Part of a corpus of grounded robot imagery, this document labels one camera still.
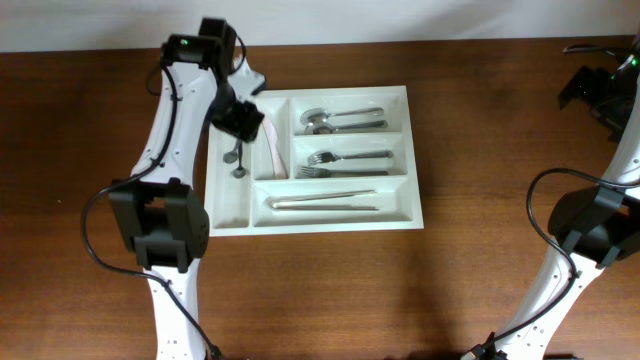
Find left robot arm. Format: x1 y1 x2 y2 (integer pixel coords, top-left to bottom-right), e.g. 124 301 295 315
100 34 266 359

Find metal fork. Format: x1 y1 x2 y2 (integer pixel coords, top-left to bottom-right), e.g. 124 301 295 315
298 166 388 178
307 150 393 166

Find small metal teaspoon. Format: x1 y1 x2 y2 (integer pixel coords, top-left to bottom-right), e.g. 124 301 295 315
223 139 242 164
232 142 247 179

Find white plastic cutlery tray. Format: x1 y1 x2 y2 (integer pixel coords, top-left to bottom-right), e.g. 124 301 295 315
205 86 423 237

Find metal tongs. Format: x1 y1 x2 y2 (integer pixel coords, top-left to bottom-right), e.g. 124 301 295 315
266 190 379 211

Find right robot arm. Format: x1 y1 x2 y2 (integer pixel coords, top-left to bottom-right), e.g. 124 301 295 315
464 42 639 359

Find large metal spoon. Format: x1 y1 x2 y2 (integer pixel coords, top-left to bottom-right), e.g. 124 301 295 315
304 120 388 135
300 107 384 126

